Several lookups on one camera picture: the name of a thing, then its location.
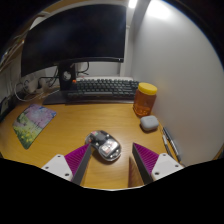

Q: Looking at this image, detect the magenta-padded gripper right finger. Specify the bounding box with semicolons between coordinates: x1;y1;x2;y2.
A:
131;142;185;186

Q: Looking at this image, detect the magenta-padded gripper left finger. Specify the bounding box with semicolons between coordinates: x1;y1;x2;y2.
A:
41;143;93;186

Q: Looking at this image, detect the transparent computer mouse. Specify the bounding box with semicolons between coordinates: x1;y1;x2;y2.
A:
84;129;123;163

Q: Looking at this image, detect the flower print mouse pad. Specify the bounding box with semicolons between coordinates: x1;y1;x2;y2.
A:
12;102;58;150

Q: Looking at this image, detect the silver pen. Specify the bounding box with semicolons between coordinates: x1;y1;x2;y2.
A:
161;134;174;159

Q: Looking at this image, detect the white earbuds case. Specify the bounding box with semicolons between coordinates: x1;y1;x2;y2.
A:
139;114;160;132

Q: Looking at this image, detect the orange jar with yellow lid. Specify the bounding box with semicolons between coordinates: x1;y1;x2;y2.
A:
132;82;158;118

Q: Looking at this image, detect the dark grey monitor stand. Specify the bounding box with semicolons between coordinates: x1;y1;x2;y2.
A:
42;63;79;106

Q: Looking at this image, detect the black box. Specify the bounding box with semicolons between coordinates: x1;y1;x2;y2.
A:
0;94;16;122

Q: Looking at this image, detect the white power strip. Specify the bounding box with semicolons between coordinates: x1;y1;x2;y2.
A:
21;76;51;95

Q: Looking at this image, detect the black keyboard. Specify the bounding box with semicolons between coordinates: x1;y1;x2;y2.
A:
65;78;141;103

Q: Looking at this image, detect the white flat box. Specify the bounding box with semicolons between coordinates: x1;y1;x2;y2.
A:
76;76;134;82

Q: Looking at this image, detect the black computer monitor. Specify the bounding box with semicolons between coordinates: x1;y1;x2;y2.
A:
20;3;128;78

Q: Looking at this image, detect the white cable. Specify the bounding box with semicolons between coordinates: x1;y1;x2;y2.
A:
13;81;45;103

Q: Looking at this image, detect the black cable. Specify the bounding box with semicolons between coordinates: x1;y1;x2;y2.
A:
76;62;91;77

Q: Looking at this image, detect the wooden wall shelf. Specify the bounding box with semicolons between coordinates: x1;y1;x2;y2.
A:
0;9;52;72

